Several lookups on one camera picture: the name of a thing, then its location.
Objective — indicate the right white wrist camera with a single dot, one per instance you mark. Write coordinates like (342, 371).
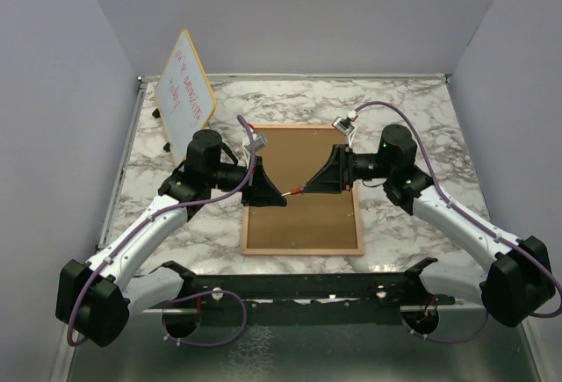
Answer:
(346, 126)

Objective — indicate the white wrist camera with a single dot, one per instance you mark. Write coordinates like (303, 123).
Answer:
(256, 141)
(346, 126)

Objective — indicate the small yellow-framed whiteboard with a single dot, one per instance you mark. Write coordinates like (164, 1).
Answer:
(183, 96)

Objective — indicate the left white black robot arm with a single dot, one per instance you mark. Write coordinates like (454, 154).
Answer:
(96, 298)

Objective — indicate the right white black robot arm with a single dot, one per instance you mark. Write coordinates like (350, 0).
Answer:
(513, 277)

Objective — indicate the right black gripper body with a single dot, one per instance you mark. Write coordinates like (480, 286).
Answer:
(348, 169)

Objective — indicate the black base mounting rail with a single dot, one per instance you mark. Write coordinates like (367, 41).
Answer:
(297, 299)

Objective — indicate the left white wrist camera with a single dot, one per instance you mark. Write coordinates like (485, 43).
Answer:
(256, 141)

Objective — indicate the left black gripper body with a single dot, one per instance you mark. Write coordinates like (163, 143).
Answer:
(248, 188)

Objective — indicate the blue red screwdriver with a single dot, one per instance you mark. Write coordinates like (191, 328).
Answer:
(293, 192)

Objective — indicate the pink picture frame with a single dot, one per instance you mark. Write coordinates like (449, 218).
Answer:
(310, 224)

